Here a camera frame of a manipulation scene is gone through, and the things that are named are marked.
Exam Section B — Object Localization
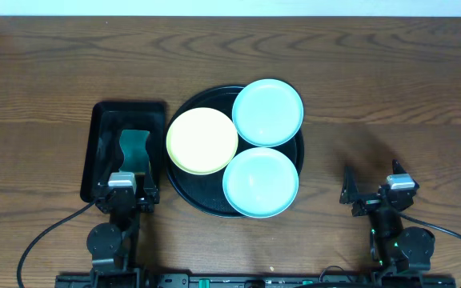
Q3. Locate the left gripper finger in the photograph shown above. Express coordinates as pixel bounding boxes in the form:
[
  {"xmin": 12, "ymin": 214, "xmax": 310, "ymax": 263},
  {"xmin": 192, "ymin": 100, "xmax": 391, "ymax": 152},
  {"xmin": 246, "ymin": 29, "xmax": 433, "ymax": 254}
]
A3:
[
  {"xmin": 96, "ymin": 160, "xmax": 113, "ymax": 192},
  {"xmin": 143, "ymin": 162, "xmax": 158, "ymax": 196}
]

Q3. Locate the green yellow sponge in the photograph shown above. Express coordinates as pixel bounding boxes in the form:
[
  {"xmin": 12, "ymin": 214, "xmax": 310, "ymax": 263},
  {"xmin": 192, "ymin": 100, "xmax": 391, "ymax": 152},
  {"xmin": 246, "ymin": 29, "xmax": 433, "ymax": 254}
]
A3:
[{"xmin": 119, "ymin": 130, "xmax": 150, "ymax": 174}]

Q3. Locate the yellow plate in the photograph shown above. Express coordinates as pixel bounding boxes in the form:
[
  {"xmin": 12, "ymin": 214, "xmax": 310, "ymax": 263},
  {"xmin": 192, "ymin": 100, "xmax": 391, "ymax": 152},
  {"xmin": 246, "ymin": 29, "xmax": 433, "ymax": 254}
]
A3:
[{"xmin": 166, "ymin": 107, "xmax": 239, "ymax": 175}]

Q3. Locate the light blue plate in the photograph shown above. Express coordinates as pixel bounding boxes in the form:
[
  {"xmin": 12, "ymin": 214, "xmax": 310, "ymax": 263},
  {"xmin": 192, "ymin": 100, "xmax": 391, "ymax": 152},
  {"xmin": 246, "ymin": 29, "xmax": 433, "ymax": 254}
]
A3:
[
  {"xmin": 231, "ymin": 78, "xmax": 304, "ymax": 147},
  {"xmin": 222, "ymin": 147, "xmax": 299, "ymax": 218}
]

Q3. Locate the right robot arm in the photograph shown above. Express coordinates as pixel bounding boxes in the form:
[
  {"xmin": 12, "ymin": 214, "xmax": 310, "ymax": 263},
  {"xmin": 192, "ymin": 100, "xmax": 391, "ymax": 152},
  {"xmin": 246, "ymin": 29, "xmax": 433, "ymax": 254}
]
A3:
[{"xmin": 339, "ymin": 160, "xmax": 435, "ymax": 274}]

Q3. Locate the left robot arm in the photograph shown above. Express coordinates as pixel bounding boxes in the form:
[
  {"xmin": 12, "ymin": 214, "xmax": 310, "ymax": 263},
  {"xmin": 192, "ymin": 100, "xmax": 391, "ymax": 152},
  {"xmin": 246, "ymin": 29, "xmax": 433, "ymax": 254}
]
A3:
[{"xmin": 86, "ymin": 158, "xmax": 158, "ymax": 276}]

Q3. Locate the rectangular black water tray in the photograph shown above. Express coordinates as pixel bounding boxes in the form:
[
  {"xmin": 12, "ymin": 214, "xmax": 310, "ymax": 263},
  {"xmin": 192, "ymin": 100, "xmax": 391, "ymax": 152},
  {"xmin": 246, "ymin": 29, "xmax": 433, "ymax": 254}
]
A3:
[{"xmin": 80, "ymin": 101, "xmax": 166, "ymax": 202}]

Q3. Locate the round black tray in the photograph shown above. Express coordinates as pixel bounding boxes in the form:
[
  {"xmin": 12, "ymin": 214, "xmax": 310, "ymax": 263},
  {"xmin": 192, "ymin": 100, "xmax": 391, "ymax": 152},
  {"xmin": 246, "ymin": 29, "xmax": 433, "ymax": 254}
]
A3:
[{"xmin": 165, "ymin": 85, "xmax": 304, "ymax": 218}]

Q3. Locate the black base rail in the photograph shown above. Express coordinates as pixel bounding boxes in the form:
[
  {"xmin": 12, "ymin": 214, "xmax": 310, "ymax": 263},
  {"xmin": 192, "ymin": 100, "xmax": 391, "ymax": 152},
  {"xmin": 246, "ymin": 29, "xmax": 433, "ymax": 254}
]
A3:
[{"xmin": 54, "ymin": 274, "xmax": 456, "ymax": 288}]

